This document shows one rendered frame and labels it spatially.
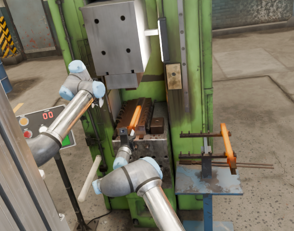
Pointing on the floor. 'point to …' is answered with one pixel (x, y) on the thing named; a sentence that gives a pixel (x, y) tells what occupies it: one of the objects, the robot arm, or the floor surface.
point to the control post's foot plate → (86, 226)
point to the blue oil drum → (1, 72)
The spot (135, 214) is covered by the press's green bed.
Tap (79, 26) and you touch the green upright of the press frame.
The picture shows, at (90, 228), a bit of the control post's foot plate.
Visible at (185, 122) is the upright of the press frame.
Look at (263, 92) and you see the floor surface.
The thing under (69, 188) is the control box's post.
